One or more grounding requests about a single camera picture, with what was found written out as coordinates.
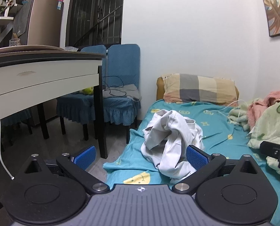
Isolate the white table with dark top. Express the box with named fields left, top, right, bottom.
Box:
left=0, top=45, right=109, bottom=159

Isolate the white rack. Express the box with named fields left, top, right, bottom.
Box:
left=0, top=0, right=19, bottom=36

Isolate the teal printed bed sheet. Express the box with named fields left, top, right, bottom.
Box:
left=103, top=99, right=280, bottom=226

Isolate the white charging cable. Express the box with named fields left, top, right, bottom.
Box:
left=205, top=99, right=249, bottom=123

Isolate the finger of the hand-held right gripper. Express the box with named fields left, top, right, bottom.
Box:
left=260, top=141, right=280, bottom=158

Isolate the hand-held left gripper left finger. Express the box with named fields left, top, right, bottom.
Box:
left=24, top=145, right=110, bottom=195

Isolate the blue covered chair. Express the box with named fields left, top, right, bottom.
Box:
left=93, top=44, right=142, bottom=144
left=56, top=45, right=107, bottom=142
left=0, top=108, right=33, bottom=146

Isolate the grey cloth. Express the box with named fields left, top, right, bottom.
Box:
left=102, top=83, right=142, bottom=102

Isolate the black cable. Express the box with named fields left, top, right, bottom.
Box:
left=101, top=75, right=127, bottom=98

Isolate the pale green fluffy blanket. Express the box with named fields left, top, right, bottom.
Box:
left=228, top=99, right=258, bottom=130

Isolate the white shirt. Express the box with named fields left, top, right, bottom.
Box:
left=140, top=109, right=205, bottom=179

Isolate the plaid pillow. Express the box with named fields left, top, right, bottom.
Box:
left=161, top=73, right=239, bottom=105

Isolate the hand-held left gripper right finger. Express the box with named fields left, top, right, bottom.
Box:
left=172, top=145, right=259, bottom=196

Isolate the clear glass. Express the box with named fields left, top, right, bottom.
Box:
left=9, top=33, right=21, bottom=49

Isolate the green cartoon print blanket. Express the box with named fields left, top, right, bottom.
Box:
left=248, top=99, right=280, bottom=179

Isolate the pink fluffy blanket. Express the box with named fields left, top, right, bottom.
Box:
left=247, top=91, right=280, bottom=131

